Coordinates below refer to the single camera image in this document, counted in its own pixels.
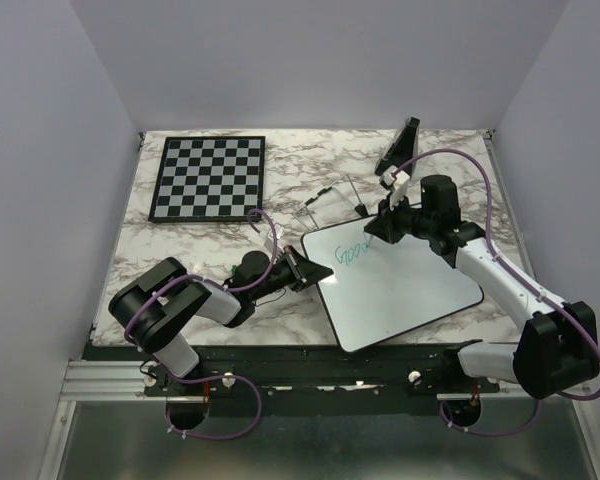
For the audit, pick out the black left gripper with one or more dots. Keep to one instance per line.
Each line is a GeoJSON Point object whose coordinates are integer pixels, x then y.
{"type": "Point", "coordinates": [303, 270]}

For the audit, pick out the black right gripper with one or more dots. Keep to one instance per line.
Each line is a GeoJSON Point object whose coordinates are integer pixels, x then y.
{"type": "Point", "coordinates": [383, 226]}

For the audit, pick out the white whiteboard black frame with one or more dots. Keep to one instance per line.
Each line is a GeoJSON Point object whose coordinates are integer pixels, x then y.
{"type": "Point", "coordinates": [383, 291]}

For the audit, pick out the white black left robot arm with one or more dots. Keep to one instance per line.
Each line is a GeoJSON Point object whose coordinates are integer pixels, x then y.
{"type": "Point", "coordinates": [154, 309]}

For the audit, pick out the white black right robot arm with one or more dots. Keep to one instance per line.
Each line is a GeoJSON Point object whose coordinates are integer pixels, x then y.
{"type": "Point", "coordinates": [556, 348]}

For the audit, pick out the black wedge eraser block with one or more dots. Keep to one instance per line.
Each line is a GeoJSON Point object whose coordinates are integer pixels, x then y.
{"type": "Point", "coordinates": [402, 148]}

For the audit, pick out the black white chessboard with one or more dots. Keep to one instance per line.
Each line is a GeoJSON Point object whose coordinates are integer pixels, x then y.
{"type": "Point", "coordinates": [209, 179]}

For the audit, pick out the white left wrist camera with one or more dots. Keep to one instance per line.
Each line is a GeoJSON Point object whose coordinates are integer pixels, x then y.
{"type": "Point", "coordinates": [271, 239]}

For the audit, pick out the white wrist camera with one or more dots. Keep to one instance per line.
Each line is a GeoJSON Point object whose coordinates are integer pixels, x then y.
{"type": "Point", "coordinates": [396, 181]}
{"type": "Point", "coordinates": [271, 239]}

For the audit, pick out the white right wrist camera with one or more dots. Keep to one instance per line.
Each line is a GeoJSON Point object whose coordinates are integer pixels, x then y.
{"type": "Point", "coordinates": [396, 181]}

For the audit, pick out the black wire whiteboard stand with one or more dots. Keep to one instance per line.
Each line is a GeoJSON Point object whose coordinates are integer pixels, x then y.
{"type": "Point", "coordinates": [333, 203]}

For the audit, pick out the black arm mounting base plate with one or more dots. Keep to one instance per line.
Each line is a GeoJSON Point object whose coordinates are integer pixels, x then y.
{"type": "Point", "coordinates": [308, 381]}

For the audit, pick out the aluminium rail frame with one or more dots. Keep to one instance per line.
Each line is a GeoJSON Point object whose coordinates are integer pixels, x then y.
{"type": "Point", "coordinates": [108, 428]}

